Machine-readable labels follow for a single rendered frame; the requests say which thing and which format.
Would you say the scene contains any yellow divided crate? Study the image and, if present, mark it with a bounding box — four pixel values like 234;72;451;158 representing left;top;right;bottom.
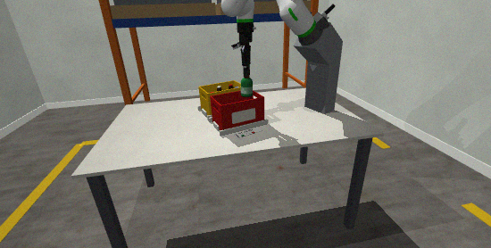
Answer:
198;80;241;116

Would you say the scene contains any white paper pick list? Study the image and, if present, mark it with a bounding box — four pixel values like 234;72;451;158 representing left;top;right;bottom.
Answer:
234;128;262;138

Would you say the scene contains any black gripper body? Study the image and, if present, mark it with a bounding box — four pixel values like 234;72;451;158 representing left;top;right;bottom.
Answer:
239;32;253;52

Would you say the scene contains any green bottle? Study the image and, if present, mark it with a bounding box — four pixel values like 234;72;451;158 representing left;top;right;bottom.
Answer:
241;73;253;97

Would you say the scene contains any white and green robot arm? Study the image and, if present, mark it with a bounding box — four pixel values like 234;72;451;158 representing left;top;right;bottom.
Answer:
221;0;336;45

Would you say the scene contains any red crate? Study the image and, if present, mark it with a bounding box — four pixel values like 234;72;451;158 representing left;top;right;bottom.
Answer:
210;90;264;130

